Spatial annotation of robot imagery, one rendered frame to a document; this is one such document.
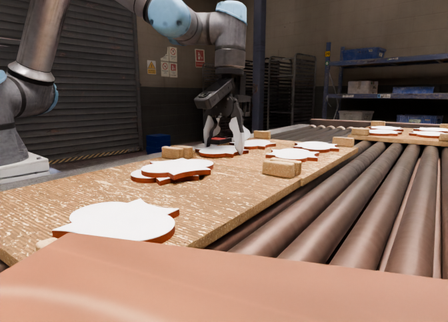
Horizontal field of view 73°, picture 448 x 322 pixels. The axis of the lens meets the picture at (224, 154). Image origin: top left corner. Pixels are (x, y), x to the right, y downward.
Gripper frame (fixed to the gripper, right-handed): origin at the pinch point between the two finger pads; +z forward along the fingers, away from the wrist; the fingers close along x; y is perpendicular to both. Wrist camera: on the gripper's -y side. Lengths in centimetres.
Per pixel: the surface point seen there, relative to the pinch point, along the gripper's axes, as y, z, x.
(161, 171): -26.7, 0.4, -7.2
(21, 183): -38.2, 5.2, 19.1
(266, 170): -12.2, 0.6, -19.4
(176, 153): -12.6, 0.1, 3.4
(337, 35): 509, -146, 130
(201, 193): -27.4, 2.3, -16.6
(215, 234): -35.6, 3.5, -25.8
